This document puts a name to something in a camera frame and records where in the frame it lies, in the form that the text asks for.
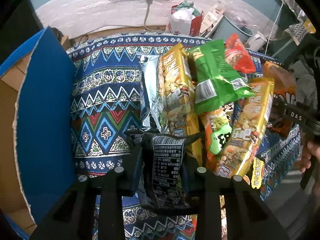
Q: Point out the orange chips bag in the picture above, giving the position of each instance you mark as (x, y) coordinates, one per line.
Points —
(284, 90)

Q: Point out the blue cardboard box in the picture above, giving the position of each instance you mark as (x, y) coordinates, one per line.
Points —
(36, 156)

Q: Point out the white kettle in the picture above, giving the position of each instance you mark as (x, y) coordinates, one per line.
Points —
(256, 41)

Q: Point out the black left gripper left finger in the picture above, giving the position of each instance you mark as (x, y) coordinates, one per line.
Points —
(72, 216)

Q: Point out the patterned blue tablecloth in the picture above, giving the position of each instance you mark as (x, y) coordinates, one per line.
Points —
(106, 103)

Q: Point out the teal round bin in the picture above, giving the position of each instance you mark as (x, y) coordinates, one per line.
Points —
(227, 27)

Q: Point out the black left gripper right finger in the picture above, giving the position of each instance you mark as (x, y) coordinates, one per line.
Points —
(248, 217)

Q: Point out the person's right hand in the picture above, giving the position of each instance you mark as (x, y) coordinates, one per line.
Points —
(310, 150)

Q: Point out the red snack bag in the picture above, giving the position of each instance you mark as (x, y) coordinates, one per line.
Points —
(237, 56)

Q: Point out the yellow nut snack bag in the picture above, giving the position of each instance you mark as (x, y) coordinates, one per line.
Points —
(238, 154)
(178, 93)

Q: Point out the cardboard packaging by bin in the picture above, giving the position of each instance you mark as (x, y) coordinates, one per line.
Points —
(212, 19)

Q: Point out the silver snack bag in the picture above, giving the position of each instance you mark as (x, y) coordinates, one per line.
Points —
(149, 100)

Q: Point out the white red shopping bag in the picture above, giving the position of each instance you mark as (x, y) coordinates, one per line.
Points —
(184, 19)

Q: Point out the small yellow snack packet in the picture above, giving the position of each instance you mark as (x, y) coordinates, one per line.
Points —
(257, 173)

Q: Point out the black snack bag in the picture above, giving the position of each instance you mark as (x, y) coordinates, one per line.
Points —
(166, 164)

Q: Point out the orange green snack bag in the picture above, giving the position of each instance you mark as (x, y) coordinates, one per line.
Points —
(217, 130)

